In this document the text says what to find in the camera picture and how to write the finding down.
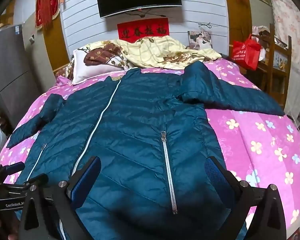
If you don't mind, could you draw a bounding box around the red tasselled wall hanging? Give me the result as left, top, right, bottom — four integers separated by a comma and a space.
34, 0, 64, 29

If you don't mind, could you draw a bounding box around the grey refrigerator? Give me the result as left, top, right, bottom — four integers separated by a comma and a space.
0, 19, 73, 130

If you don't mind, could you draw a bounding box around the pink floral bed sheet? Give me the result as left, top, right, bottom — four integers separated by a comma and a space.
0, 57, 300, 240

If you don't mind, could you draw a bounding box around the floral curtain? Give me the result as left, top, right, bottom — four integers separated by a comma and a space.
269, 0, 300, 75

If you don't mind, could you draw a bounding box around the white brown floral pillow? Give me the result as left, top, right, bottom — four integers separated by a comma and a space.
71, 44, 132, 85

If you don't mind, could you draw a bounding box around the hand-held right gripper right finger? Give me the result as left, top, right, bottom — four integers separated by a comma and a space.
205, 156, 294, 240

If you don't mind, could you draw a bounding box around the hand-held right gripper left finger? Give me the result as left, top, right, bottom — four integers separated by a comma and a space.
18, 156, 102, 240

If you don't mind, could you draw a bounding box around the wall photo poster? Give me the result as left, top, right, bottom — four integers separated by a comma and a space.
187, 31, 213, 50

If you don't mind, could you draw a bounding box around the black wall cable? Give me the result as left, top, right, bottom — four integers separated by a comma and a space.
184, 19, 230, 30

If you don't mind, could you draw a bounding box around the wooden shelf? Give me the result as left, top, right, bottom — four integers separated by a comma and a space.
250, 24, 293, 108

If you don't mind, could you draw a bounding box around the red wall banner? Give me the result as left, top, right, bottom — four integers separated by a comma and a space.
117, 18, 168, 43

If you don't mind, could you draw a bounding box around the teal puffer jacket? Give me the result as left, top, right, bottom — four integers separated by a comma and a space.
7, 61, 285, 240

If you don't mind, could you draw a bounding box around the yellow floral quilt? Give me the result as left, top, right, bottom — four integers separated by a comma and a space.
76, 35, 222, 70

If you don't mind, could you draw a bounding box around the red shopping bag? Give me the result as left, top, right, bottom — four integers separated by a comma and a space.
231, 34, 262, 71

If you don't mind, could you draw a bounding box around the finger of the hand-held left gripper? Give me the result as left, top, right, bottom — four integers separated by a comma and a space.
24, 173, 49, 189
0, 162, 25, 178

